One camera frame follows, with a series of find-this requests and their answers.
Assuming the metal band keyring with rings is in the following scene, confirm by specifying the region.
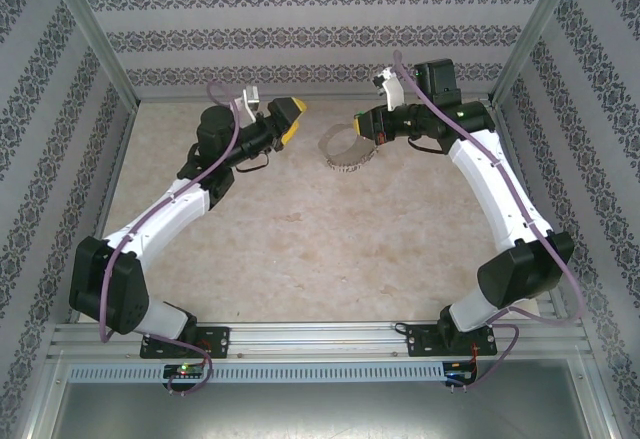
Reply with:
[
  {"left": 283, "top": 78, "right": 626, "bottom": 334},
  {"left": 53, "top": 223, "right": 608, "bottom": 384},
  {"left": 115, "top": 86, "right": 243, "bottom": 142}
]
[{"left": 319, "top": 123, "right": 382, "bottom": 175}]

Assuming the grey steel panel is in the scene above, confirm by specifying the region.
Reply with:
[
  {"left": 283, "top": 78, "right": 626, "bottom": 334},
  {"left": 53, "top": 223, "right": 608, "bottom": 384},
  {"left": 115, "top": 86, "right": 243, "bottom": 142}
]
[{"left": 49, "top": 382, "right": 609, "bottom": 439}]

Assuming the aluminium floor rail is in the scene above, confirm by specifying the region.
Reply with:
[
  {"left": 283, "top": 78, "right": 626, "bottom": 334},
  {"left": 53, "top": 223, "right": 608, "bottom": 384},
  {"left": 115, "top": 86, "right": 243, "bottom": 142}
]
[{"left": 133, "top": 92, "right": 496, "bottom": 106}]

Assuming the thin black right gripper cable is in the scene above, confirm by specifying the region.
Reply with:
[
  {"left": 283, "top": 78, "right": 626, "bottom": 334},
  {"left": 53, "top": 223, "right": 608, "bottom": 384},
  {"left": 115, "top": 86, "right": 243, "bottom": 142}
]
[{"left": 407, "top": 136, "right": 445, "bottom": 156}]

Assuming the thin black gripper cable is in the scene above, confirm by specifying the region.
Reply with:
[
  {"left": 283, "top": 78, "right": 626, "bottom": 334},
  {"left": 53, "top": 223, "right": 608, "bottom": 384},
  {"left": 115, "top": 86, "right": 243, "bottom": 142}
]
[
  {"left": 234, "top": 151, "right": 272, "bottom": 174},
  {"left": 407, "top": 136, "right": 445, "bottom": 156}
]

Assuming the thin black left gripper cable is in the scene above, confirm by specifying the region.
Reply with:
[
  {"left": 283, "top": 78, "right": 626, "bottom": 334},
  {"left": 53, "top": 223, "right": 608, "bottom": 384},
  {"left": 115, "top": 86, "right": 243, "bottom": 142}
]
[{"left": 234, "top": 151, "right": 272, "bottom": 174}]

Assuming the aluminium side rail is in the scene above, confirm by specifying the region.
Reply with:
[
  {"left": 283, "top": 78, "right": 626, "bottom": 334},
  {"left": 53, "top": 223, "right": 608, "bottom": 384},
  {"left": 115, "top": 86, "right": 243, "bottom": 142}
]
[
  {"left": 482, "top": 101, "right": 589, "bottom": 325},
  {"left": 67, "top": 103, "right": 139, "bottom": 323}
]

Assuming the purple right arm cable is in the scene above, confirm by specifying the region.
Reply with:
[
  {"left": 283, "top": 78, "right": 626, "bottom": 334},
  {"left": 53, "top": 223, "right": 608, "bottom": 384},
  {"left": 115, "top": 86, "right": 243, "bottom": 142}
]
[{"left": 392, "top": 49, "right": 586, "bottom": 394}]

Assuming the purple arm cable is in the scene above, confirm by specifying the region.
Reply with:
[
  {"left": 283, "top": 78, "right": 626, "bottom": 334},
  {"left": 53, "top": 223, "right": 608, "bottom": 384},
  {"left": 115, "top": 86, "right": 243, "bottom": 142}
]
[
  {"left": 392, "top": 49, "right": 586, "bottom": 394},
  {"left": 99, "top": 81, "right": 241, "bottom": 400}
]

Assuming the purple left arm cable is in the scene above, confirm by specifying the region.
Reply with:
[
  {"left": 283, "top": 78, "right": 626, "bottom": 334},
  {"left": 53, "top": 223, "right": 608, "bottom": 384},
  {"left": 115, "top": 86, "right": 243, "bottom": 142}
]
[{"left": 99, "top": 81, "right": 241, "bottom": 400}]

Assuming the aluminium frame post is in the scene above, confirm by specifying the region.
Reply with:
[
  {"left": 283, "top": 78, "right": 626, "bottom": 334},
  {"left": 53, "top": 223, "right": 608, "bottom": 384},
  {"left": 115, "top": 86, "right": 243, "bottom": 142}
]
[
  {"left": 489, "top": 0, "right": 586, "bottom": 106},
  {"left": 42, "top": 0, "right": 140, "bottom": 106}
]

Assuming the aluminium mounting rail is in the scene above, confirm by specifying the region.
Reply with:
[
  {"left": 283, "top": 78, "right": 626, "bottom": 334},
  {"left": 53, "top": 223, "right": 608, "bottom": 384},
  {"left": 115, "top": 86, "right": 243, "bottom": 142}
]
[{"left": 47, "top": 322, "right": 589, "bottom": 360}]

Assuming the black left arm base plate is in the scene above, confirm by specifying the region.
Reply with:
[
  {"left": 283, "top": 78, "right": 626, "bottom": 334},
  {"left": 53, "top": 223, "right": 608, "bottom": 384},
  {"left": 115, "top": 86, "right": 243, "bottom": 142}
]
[{"left": 139, "top": 326, "right": 232, "bottom": 360}]

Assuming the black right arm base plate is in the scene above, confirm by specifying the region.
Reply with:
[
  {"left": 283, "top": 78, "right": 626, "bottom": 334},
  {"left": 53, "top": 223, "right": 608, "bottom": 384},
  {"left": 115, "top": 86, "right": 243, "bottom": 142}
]
[{"left": 405, "top": 323, "right": 499, "bottom": 359}]

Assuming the slotted grey cable duct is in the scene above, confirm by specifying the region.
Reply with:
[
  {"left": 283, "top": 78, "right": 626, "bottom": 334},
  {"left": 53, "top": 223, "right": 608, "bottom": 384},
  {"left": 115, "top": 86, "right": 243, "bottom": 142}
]
[{"left": 67, "top": 362, "right": 446, "bottom": 384}]

